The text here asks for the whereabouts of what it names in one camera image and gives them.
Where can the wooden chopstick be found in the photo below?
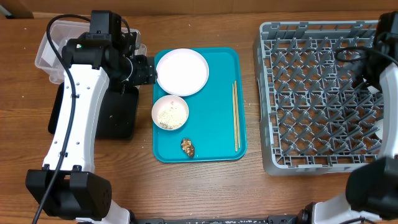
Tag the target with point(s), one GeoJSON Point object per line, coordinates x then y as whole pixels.
{"type": "Point", "coordinates": [237, 115]}
{"type": "Point", "coordinates": [235, 122]}

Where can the teal serving tray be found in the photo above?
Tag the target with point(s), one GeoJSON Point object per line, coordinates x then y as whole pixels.
{"type": "Point", "coordinates": [210, 122]}

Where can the grey-green bowl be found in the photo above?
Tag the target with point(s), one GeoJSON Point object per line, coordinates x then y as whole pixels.
{"type": "Point", "coordinates": [379, 125]}

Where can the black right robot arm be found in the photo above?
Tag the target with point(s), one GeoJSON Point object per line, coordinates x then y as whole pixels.
{"type": "Point", "coordinates": [371, 190]}

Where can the pink bowl with rice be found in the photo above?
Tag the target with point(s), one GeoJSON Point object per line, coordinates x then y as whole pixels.
{"type": "Point", "coordinates": [170, 112]}

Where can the clear plastic waste bin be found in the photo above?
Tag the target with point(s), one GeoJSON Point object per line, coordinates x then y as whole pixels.
{"type": "Point", "coordinates": [61, 31]}

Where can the left wooden chopstick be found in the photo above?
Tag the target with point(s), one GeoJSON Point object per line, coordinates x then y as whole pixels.
{"type": "Point", "coordinates": [235, 122]}

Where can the large pink plate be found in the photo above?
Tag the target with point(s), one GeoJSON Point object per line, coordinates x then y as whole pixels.
{"type": "Point", "coordinates": [182, 72]}

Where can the right wooden chopstick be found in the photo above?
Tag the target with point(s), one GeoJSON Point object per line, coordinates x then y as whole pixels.
{"type": "Point", "coordinates": [237, 115]}

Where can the grey dishwasher rack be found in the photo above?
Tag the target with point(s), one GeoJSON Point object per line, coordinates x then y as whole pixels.
{"type": "Point", "coordinates": [317, 115]}

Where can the brown food scrap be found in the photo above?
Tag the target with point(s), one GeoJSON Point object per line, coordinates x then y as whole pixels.
{"type": "Point", "coordinates": [188, 147]}

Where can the black tray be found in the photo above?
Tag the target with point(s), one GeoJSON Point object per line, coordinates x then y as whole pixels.
{"type": "Point", "coordinates": [118, 111]}

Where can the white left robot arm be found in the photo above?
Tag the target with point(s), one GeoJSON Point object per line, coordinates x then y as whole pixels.
{"type": "Point", "coordinates": [102, 74]}

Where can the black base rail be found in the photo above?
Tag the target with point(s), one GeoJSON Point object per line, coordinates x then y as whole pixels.
{"type": "Point", "coordinates": [272, 219]}

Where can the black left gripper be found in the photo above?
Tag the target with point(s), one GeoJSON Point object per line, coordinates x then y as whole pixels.
{"type": "Point", "coordinates": [146, 74]}

